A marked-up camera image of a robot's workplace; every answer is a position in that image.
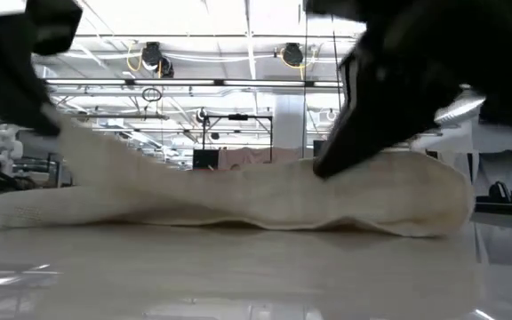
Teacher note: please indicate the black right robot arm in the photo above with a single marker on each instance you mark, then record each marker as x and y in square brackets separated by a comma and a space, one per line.
[505, 53]

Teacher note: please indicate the silver air duct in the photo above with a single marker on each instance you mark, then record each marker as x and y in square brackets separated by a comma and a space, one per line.
[458, 111]

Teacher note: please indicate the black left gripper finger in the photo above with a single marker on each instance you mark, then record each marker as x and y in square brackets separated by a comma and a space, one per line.
[42, 117]

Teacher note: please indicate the dark grey hung cloth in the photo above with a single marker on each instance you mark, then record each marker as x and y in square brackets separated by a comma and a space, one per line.
[500, 166]

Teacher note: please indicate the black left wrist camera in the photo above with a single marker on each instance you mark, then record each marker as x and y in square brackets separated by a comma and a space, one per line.
[56, 24]

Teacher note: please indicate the black bag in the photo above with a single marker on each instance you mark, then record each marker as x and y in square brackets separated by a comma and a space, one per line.
[499, 193]

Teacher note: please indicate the black table frame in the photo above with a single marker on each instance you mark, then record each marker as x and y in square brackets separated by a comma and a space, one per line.
[505, 209]

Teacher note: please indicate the ceiling light strip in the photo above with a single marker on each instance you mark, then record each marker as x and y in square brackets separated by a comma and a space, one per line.
[171, 82]

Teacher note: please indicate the white hung cloth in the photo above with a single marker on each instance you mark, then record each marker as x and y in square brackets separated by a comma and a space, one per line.
[460, 164]

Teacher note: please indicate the pink hung cloth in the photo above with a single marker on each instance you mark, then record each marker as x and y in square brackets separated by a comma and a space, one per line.
[256, 156]

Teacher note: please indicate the white humanoid robot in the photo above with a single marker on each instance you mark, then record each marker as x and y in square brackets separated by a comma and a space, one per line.
[5, 146]

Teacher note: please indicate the cream plaid towel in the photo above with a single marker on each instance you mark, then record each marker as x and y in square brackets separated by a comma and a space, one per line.
[238, 200]

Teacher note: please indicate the black overhead frame rig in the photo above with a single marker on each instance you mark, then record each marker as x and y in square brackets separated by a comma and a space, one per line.
[238, 117]

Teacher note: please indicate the small black monitor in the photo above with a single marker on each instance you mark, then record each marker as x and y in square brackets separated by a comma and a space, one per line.
[205, 159]

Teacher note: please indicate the white column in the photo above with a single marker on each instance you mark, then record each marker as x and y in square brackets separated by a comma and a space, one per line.
[289, 124]

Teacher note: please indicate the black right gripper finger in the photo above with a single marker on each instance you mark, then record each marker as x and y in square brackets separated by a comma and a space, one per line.
[362, 133]

